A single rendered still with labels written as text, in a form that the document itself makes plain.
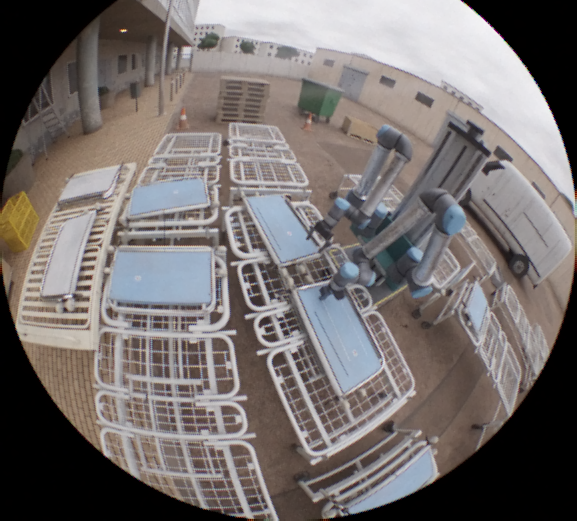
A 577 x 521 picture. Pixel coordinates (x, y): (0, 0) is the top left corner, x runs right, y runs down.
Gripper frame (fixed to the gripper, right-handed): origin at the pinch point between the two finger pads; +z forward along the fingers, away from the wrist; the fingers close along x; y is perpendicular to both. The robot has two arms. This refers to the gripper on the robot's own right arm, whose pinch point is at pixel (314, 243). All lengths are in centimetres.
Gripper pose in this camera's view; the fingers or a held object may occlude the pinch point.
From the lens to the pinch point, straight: 131.8
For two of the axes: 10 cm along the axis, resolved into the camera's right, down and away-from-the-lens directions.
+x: -5.5, -6.2, 5.5
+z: -4.9, 7.8, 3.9
